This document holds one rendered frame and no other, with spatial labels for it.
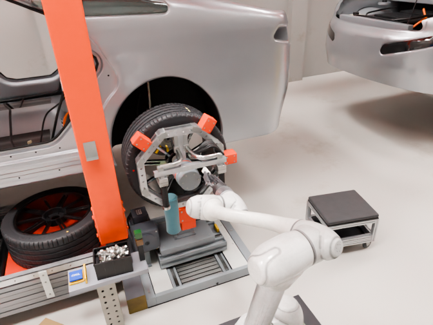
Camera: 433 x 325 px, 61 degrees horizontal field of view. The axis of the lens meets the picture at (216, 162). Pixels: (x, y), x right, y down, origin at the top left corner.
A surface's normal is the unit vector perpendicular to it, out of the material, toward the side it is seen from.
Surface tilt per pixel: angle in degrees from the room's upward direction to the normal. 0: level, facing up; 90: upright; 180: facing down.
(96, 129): 90
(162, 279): 0
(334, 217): 0
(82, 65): 90
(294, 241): 18
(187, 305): 0
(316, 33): 90
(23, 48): 90
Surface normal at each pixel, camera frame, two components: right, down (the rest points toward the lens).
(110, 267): 0.31, 0.45
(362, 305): -0.04, -0.88
